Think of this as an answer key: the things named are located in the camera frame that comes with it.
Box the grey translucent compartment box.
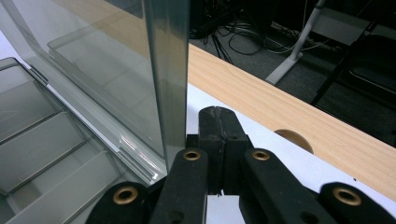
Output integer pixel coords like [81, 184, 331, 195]
[0, 0, 191, 224]

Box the cable bundle on floor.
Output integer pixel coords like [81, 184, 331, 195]
[190, 17, 312, 65]

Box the white desk leg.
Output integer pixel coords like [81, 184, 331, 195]
[264, 0, 328, 86]

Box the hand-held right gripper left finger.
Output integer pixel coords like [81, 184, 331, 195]
[186, 105, 224, 195]

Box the grey tray under desk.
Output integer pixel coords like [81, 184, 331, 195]
[312, 7, 396, 42]

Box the black folding chair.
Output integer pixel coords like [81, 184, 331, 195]
[309, 12, 396, 110]

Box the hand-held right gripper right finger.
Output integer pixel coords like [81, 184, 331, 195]
[219, 105, 255, 196]

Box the white table board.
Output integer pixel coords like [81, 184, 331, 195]
[0, 29, 396, 224]

